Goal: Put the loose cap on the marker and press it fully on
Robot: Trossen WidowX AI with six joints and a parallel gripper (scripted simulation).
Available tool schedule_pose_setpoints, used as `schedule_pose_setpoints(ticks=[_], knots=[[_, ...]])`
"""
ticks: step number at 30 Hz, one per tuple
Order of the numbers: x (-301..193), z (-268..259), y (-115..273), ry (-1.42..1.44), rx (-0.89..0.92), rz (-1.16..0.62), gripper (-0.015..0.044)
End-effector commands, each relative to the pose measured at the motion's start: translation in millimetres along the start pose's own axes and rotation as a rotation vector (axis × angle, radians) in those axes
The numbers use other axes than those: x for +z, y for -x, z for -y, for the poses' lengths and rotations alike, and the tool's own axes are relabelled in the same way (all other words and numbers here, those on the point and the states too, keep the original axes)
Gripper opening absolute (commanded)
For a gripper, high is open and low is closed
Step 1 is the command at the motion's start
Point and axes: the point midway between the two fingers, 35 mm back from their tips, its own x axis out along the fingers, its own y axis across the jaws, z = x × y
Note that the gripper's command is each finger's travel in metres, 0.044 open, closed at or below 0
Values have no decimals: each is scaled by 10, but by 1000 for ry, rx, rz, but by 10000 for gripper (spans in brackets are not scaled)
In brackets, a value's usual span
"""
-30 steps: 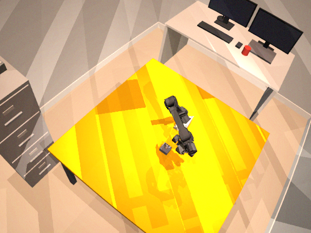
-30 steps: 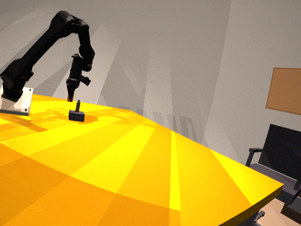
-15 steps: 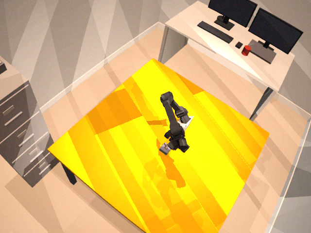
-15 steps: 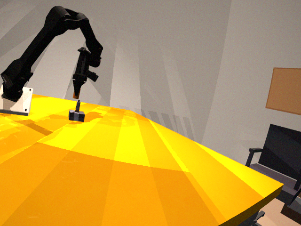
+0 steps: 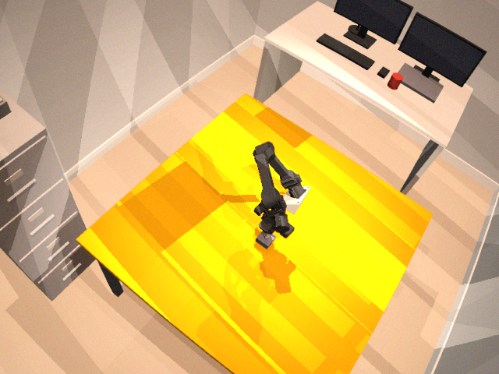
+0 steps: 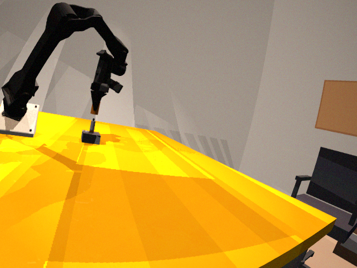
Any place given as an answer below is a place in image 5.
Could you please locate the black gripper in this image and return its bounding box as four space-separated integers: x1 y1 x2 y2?
254 203 295 239

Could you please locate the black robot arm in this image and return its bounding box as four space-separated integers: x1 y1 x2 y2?
253 141 307 235

